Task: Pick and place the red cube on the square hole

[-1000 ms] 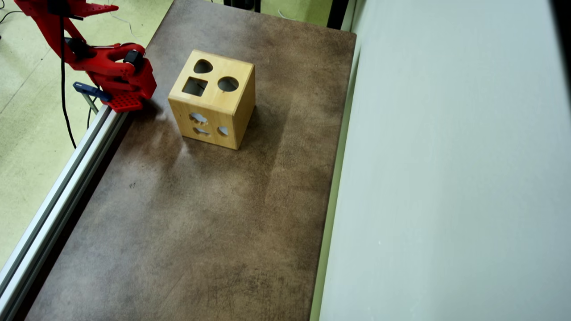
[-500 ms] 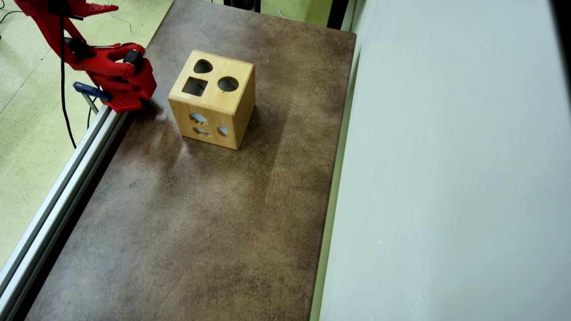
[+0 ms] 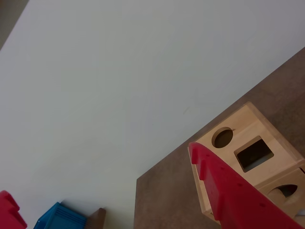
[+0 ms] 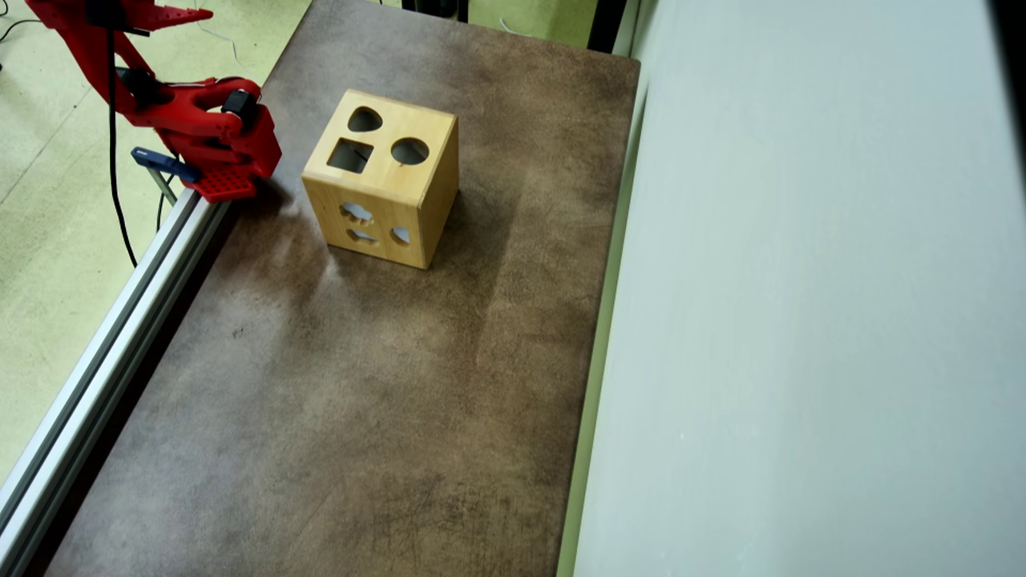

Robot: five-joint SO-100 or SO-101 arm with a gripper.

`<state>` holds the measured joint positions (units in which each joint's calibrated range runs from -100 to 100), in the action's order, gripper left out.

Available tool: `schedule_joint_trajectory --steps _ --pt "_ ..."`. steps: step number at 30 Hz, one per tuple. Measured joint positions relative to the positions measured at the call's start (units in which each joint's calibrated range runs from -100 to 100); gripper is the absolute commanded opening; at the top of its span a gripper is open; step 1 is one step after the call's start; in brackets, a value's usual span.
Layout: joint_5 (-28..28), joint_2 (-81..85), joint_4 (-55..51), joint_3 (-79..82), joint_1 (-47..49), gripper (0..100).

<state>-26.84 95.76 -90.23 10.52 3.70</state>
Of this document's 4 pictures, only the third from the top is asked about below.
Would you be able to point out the brown wooden board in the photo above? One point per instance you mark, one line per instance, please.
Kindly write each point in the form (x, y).
(97, 219)

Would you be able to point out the blue plastic bin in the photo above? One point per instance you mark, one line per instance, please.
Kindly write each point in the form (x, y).
(59, 217)

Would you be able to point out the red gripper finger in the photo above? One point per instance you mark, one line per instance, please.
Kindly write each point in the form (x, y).
(8, 214)
(233, 195)

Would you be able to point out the wooden shape sorter box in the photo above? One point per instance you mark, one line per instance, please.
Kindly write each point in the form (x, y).
(262, 133)

